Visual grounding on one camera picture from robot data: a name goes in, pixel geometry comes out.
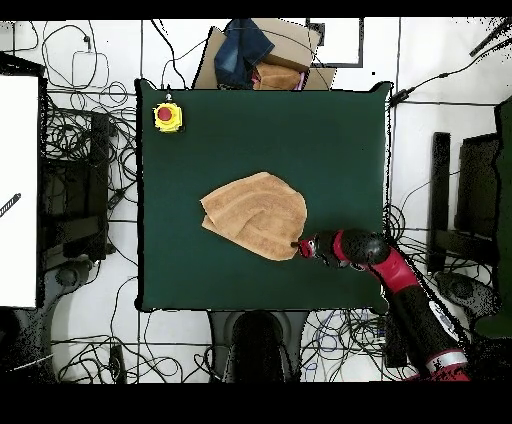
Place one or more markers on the tan terry towel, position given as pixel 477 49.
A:
pixel 260 216

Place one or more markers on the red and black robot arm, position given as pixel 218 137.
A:
pixel 400 276

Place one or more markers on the black flat bar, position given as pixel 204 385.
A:
pixel 439 200

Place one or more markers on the black flat board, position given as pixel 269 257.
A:
pixel 478 184

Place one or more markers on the white flat panel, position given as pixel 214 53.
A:
pixel 18 192

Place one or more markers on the folded orange cloth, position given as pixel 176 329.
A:
pixel 278 78

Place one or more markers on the black floor stand base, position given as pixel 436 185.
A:
pixel 468 290

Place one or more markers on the yellow emergency stop button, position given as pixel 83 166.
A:
pixel 168 116

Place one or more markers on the blue jeans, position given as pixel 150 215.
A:
pixel 240 52

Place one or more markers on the brown cardboard box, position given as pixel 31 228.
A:
pixel 288 44

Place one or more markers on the small black power strip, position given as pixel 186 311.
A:
pixel 117 362

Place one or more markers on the grey floor stand base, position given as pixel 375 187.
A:
pixel 66 276

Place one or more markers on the black thin rod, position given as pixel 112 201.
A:
pixel 490 38

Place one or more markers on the black ribbed rod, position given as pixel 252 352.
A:
pixel 10 204

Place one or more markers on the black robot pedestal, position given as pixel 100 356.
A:
pixel 256 344

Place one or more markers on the black square frame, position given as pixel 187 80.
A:
pixel 361 44

